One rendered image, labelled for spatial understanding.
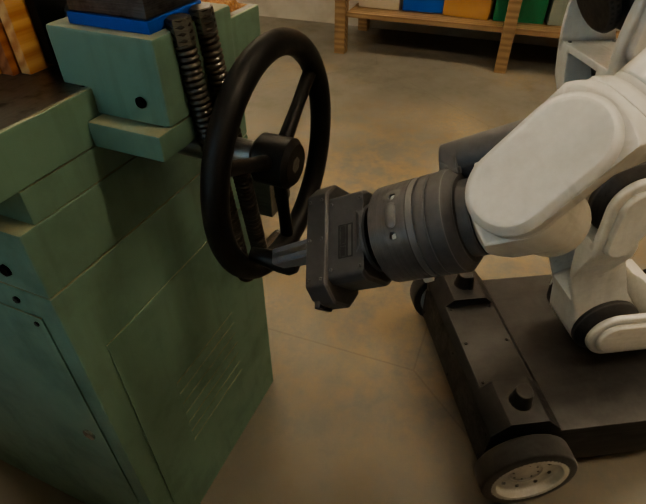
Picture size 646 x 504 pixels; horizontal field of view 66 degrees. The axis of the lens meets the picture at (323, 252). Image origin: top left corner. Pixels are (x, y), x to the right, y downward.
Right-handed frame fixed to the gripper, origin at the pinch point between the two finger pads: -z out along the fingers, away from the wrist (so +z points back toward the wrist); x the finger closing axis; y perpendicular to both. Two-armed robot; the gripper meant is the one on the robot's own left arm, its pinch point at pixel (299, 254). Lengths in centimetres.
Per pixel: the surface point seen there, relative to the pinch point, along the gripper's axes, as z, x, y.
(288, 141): -1.8, 13.5, 0.4
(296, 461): -47, -27, -57
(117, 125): -13.8, 13.0, 14.1
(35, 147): -16.9, 8.6, 20.3
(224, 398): -50, -14, -36
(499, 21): -34, 206, -218
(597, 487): 8, -31, -95
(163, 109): -8.1, 13.6, 12.6
